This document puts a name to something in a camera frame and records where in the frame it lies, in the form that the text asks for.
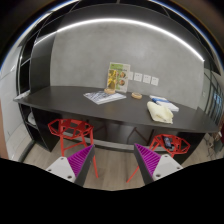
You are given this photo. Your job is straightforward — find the red wireframe stool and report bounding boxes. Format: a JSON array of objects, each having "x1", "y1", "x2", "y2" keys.
[
  {"x1": 125, "y1": 133, "x2": 192, "y2": 184},
  {"x1": 47, "y1": 118, "x2": 100, "y2": 179}
]

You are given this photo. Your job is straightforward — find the beige tape roll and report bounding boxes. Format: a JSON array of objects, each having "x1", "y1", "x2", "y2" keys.
[{"x1": 130, "y1": 92, "x2": 143, "y2": 100}]

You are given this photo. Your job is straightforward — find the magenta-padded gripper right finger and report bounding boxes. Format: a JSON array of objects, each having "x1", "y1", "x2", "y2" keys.
[{"x1": 133, "y1": 143, "x2": 184, "y2": 186}]

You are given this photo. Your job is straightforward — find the yellow card in wooden base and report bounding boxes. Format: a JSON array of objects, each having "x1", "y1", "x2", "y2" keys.
[{"x1": 103, "y1": 69, "x2": 118, "y2": 96}]

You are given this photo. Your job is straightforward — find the cream towel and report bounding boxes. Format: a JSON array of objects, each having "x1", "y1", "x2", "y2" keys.
[{"x1": 146, "y1": 101, "x2": 175, "y2": 125}]

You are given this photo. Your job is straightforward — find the green leaflet sign stand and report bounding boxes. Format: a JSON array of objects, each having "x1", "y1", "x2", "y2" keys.
[{"x1": 106, "y1": 61, "x2": 132, "y2": 94}]

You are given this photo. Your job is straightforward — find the white booklet with blue stripe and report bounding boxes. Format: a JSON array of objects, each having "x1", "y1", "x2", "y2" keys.
[{"x1": 148, "y1": 94, "x2": 171, "y2": 105}]

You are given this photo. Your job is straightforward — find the white LED light strip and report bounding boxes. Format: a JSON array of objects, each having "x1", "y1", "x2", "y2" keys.
[{"x1": 33, "y1": 17, "x2": 205, "y2": 63}]

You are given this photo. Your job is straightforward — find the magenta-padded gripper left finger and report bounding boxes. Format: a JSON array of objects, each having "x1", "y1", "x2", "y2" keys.
[{"x1": 45, "y1": 143, "x2": 96, "y2": 188}]

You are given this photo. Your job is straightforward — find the grey-blue magazine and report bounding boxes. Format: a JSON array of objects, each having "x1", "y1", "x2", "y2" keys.
[{"x1": 82, "y1": 90, "x2": 128, "y2": 106}]

